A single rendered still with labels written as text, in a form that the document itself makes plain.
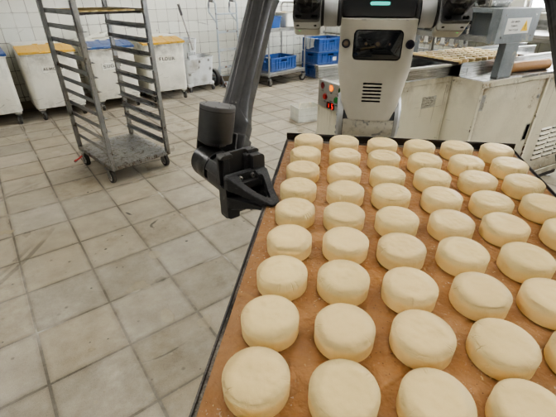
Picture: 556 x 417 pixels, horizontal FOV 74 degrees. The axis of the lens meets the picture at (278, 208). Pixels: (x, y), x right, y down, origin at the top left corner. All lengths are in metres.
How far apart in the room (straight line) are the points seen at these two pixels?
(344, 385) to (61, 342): 1.63
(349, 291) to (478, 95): 2.07
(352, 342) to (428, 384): 0.06
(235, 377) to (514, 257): 0.30
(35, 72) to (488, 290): 4.77
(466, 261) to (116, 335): 1.55
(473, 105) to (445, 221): 1.92
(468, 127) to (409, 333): 2.12
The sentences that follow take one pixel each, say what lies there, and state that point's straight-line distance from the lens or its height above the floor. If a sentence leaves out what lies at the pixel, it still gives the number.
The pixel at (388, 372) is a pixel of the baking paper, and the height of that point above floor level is 0.99.
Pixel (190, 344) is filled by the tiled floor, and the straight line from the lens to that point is 1.65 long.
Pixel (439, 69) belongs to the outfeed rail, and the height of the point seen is 0.88.
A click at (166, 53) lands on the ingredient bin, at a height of 0.59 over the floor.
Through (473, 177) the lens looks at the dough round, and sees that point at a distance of 0.59.
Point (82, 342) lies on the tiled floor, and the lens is 1.81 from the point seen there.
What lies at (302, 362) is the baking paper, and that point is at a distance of 0.32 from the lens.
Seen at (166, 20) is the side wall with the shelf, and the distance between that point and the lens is 5.92.
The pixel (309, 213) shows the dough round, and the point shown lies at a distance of 0.45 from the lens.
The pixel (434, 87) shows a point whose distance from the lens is 2.34.
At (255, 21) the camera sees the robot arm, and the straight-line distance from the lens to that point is 0.75.
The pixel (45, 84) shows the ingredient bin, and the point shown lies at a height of 0.38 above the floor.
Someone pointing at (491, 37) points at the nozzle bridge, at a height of 1.05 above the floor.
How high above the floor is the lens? 1.25
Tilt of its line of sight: 30 degrees down
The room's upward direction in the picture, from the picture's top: straight up
